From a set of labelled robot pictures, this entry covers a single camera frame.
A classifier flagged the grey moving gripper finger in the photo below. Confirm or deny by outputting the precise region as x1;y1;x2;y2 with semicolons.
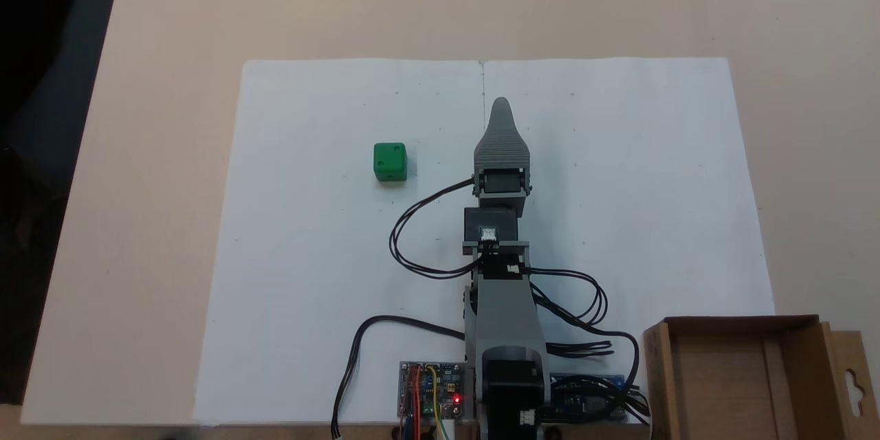
473;97;532;193

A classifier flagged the green die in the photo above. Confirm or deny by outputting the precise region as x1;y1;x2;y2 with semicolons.
373;142;408;183

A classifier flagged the blue circuit board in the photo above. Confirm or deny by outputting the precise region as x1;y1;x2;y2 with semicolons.
550;373;628;422

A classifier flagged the white paper sheet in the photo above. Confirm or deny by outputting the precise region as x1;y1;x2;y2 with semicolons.
194;57;778;426

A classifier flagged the brown cardboard box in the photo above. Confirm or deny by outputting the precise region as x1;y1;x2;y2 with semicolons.
643;315;868;440

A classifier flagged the black forearm motor cable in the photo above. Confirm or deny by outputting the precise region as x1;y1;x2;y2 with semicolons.
519;266;610;328

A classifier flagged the black gripper motor cable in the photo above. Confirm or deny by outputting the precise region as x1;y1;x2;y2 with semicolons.
389;177;482;281

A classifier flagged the black cable on table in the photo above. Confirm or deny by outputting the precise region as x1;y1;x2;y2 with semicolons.
331;315;470;439

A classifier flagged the circuit board with coloured wires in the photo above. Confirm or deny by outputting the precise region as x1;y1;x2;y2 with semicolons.
397;361;467;420

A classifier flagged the yellow jumper wire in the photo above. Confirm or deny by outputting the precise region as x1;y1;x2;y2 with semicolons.
425;366;443;428

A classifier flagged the black shoulder motor cable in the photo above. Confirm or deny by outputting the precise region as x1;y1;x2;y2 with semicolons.
543;327;651;424

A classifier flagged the red jumper wire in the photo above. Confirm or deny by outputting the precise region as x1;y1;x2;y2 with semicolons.
407;366;423;440

